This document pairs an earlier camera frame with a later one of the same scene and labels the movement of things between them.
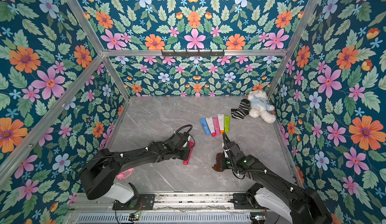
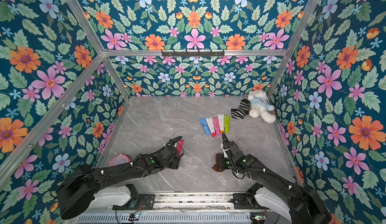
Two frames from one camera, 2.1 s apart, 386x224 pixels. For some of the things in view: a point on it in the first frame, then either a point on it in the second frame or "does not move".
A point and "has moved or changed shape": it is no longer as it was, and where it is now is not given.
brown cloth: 217,166 does not move
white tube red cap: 210,122 does not move
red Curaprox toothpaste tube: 191,145 has moved or changed shape
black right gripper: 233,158 does not move
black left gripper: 186,154 to 176,162
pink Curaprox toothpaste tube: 217,126 does not move
